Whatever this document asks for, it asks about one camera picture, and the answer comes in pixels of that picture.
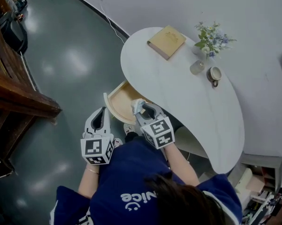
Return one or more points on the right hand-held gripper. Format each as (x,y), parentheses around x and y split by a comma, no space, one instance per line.
(158,131)

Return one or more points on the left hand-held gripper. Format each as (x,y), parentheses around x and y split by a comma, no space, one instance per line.
(95,147)

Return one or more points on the small light blue object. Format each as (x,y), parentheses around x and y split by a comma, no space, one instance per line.
(138,105)

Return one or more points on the wooden drawer with white front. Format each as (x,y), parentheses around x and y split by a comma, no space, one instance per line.
(120,102)

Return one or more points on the person's right forearm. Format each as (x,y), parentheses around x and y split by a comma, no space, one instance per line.
(181,166)

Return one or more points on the person's left forearm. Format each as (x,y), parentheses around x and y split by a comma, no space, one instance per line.
(89,184)

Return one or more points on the person's right white shoe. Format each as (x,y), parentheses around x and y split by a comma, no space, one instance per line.
(129,127)

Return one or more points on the person's white shoe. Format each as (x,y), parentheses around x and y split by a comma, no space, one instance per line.
(129,127)
(117,143)

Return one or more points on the person's black trousers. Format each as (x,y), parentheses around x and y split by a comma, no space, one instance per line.
(133,136)

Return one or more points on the person's left white shoe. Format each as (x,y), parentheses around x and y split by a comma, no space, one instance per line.
(117,143)

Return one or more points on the white curved desk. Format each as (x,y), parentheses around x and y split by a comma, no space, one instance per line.
(185,111)

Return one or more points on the person's navy blue shirt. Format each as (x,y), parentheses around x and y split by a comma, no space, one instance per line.
(131,177)

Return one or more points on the tan hardcover book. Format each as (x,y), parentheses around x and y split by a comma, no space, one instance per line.
(167,41)

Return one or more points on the brown and cream mug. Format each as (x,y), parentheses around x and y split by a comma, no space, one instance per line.
(214,73)

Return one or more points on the glass vase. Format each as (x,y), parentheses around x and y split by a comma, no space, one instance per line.
(197,50)

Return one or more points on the dark wooden staircase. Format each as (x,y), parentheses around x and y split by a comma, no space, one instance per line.
(14,90)

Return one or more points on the white and blue flower bouquet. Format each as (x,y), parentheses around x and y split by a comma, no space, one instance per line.
(213,40)

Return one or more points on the cardboard box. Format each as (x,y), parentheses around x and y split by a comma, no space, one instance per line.
(255,184)

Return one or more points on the grey wooden shelf unit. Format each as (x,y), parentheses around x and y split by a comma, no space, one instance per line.
(267,165)

